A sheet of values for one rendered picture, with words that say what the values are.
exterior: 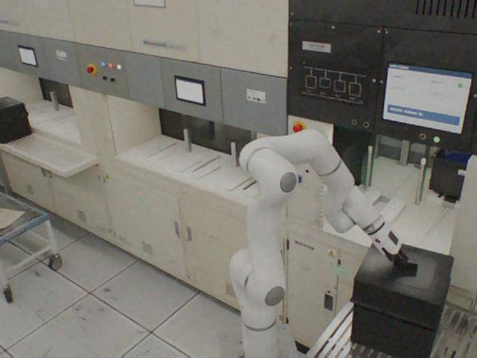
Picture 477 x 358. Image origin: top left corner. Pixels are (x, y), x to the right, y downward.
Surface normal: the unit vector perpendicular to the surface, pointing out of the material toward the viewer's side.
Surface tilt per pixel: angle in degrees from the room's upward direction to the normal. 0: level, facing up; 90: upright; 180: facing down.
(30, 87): 90
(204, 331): 0
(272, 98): 90
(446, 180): 90
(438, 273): 0
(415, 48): 90
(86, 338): 0
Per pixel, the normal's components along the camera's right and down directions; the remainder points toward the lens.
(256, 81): -0.61, 0.39
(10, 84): 0.79, 0.26
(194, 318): -0.04, -0.88
